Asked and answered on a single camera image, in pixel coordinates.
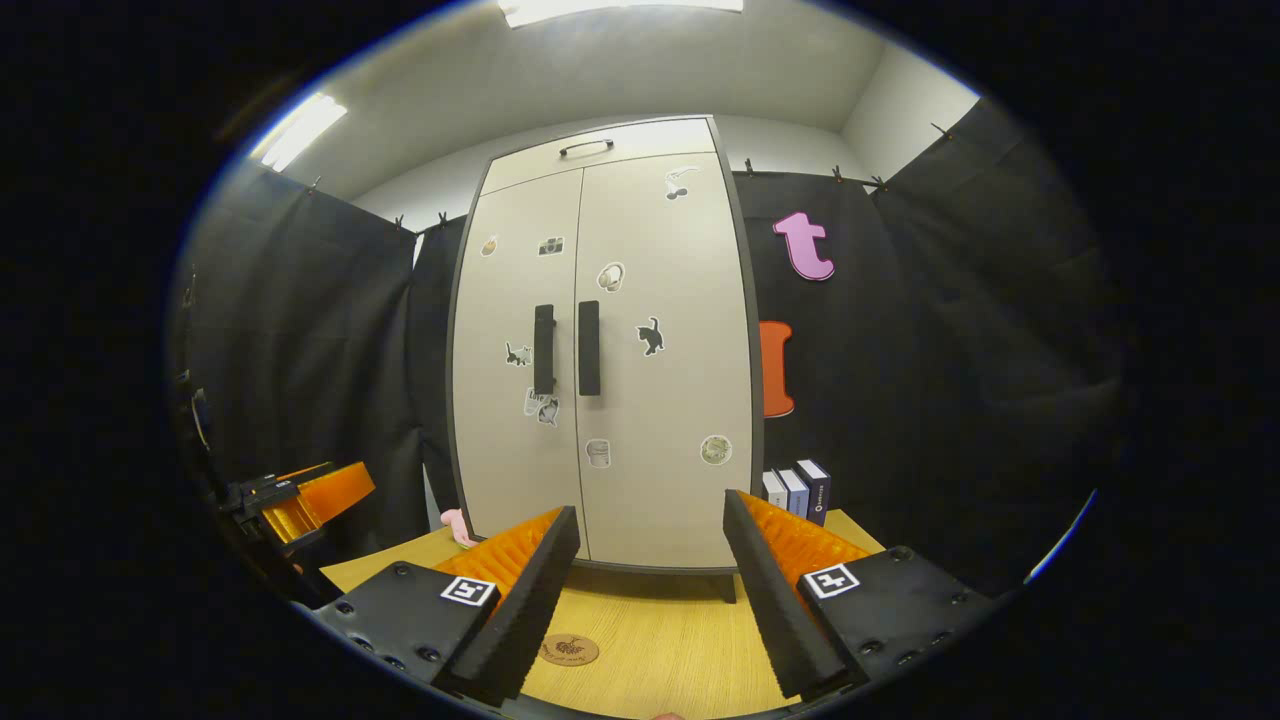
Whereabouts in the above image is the black cat sticker cabinet door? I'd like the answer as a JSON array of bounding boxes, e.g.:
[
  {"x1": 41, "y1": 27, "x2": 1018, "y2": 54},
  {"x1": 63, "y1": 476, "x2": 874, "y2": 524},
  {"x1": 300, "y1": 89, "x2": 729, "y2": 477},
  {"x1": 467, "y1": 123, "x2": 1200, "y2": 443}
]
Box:
[{"x1": 574, "y1": 151, "x2": 755, "y2": 573}]

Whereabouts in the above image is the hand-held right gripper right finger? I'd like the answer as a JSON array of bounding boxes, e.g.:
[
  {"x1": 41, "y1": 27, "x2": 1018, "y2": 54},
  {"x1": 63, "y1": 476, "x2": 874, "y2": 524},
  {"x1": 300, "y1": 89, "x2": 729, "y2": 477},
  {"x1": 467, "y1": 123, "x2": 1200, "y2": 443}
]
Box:
[{"x1": 720, "y1": 489, "x2": 999, "y2": 703}]

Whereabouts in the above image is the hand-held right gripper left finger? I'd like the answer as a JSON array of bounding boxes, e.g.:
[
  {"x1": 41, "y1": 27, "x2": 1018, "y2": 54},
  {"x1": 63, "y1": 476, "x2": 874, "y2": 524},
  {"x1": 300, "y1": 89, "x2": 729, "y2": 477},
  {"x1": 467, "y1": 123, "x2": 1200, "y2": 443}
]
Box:
[{"x1": 313, "y1": 505, "x2": 582, "y2": 706}]

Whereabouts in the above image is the black backdrop cloth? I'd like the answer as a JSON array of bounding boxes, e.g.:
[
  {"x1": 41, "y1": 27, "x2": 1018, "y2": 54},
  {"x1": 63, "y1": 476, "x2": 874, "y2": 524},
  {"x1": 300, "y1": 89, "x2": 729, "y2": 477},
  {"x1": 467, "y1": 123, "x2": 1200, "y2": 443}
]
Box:
[{"x1": 168, "y1": 95, "x2": 1133, "y2": 601}]

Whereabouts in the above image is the camera sticker cabinet door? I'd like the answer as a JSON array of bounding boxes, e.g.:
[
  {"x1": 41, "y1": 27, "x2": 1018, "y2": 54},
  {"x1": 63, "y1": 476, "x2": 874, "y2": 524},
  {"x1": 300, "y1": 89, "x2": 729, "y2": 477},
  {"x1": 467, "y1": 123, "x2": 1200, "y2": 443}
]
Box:
[{"x1": 451, "y1": 168, "x2": 592, "y2": 563}]

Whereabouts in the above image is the black door handle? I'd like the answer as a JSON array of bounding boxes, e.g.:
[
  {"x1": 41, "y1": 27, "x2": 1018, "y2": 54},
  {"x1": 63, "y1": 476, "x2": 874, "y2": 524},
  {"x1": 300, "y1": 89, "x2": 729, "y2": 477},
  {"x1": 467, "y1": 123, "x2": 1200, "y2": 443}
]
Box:
[
  {"x1": 532, "y1": 304, "x2": 557, "y2": 397},
  {"x1": 577, "y1": 299, "x2": 602, "y2": 398}
]

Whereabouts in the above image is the rectangular ceiling light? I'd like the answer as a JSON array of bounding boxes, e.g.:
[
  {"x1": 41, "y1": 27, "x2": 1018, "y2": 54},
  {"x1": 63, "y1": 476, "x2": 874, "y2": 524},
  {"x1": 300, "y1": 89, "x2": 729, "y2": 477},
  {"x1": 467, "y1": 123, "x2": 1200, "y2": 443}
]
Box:
[
  {"x1": 497, "y1": 0, "x2": 745, "y2": 29},
  {"x1": 250, "y1": 91, "x2": 349, "y2": 174}
]

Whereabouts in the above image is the round wooden coaster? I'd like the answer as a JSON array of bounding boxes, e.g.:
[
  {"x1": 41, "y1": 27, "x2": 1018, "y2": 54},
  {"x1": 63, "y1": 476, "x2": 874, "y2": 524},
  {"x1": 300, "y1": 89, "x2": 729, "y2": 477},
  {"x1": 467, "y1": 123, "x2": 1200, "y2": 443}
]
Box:
[{"x1": 537, "y1": 633, "x2": 601, "y2": 669}]

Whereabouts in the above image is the white and grey cabinet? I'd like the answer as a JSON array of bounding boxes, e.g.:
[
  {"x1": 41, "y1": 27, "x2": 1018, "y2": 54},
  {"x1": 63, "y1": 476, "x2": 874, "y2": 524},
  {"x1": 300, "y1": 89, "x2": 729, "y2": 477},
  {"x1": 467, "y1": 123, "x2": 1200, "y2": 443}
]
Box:
[{"x1": 444, "y1": 114, "x2": 768, "y2": 604}]

